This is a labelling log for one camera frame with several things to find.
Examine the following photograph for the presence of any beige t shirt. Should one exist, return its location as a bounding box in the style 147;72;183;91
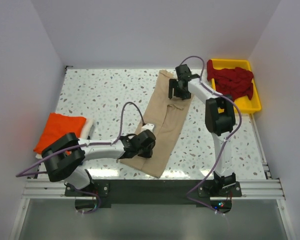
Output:
120;70;192;178

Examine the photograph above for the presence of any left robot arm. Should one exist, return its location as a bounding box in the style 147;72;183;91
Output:
41;129;156;196

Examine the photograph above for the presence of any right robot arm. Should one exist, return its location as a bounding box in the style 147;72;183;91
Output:
168;64;240;197

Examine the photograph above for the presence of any dark red t shirt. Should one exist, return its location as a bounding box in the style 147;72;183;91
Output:
207;59;254;100

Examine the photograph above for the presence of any white folded t shirt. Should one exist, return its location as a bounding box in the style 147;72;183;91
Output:
35;117;95;160

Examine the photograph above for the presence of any yellow plastic tray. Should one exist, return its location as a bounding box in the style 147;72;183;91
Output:
209;59;262;114

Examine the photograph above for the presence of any orange folded t shirt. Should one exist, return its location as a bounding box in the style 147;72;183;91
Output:
33;112;87;156

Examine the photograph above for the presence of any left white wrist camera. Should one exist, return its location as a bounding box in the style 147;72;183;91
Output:
140;123;156;133

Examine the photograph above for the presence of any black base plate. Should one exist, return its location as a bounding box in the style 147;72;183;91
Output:
64;178;243;210

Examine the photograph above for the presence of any aluminium frame rail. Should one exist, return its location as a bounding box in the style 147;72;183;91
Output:
22;179;286;200

